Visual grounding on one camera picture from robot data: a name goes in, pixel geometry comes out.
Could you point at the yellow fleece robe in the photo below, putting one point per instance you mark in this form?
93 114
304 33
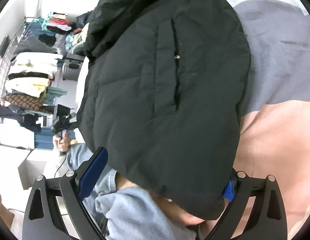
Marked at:
32 87

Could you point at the person's blue denim clothing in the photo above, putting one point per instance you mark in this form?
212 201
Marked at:
130 212

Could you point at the pile of clothes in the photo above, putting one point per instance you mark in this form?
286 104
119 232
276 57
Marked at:
72 38

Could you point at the black puffer jacket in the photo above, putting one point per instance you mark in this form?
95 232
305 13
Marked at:
165 92

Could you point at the dark ribbed suitcase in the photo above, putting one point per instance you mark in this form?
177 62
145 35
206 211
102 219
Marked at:
72 67

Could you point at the teal hanging cloth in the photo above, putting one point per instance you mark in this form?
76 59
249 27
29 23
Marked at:
56 95

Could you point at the dark grey hanging garment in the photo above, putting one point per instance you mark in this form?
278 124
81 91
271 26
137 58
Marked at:
32 45

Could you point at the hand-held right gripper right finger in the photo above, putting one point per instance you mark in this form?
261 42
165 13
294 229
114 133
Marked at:
228 192

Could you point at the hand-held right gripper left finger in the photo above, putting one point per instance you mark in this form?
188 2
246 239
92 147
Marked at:
92 175

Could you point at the person's left hand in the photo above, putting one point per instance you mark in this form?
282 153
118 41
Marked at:
65 142

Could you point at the checkered bed sheet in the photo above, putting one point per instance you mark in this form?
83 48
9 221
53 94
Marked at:
277 67

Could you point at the dark navy hanging garment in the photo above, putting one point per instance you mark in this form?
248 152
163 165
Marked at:
24 120

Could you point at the metal clothes rack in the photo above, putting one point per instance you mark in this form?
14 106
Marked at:
4 62

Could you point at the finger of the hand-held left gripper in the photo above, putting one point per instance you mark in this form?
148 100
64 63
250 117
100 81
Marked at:
73 125

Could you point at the white hoodie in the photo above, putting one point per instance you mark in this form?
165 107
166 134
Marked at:
34 62

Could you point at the plaid hanging garment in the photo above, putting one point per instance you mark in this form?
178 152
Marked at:
24 101

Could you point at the black patterned scarf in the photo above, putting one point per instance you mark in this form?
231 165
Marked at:
29 75

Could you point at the white box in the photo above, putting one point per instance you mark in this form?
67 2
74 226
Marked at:
34 165
12 135

